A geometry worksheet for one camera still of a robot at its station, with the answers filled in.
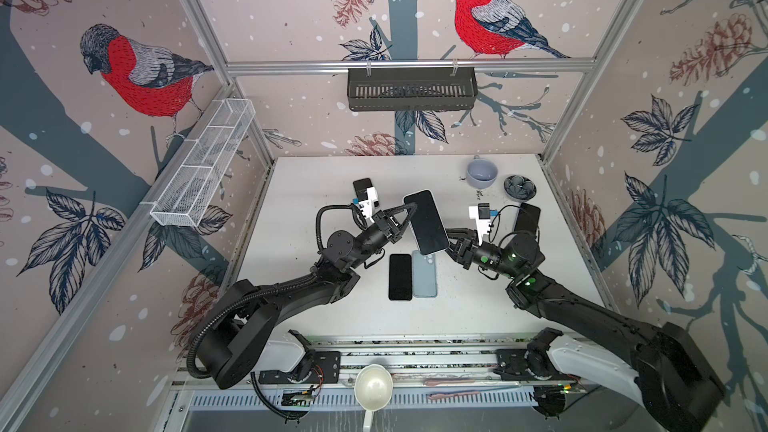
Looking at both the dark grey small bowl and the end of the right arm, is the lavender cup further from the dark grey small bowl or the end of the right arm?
the end of the right arm

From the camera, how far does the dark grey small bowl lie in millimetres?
1072

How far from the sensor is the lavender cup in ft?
3.59
